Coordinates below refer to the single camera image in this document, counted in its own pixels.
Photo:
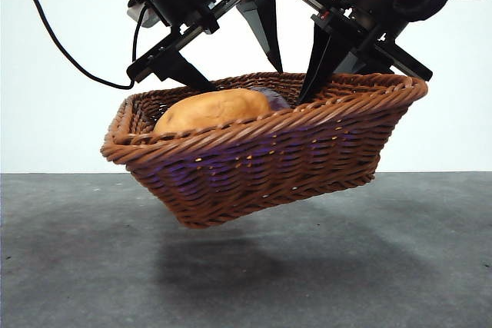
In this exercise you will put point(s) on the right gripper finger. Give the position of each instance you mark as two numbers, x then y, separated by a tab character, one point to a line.
321	59
355	63

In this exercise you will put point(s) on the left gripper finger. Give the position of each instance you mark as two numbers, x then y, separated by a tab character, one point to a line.
184	70
265	24

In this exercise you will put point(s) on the brown potato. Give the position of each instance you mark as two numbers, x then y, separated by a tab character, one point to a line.
215	109

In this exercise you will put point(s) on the purple eggplant green stem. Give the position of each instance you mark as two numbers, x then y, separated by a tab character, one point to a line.
274	99

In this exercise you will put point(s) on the brown wicker basket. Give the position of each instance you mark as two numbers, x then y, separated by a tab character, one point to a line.
269	166

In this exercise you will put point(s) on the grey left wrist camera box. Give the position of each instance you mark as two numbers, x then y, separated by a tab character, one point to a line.
142	17

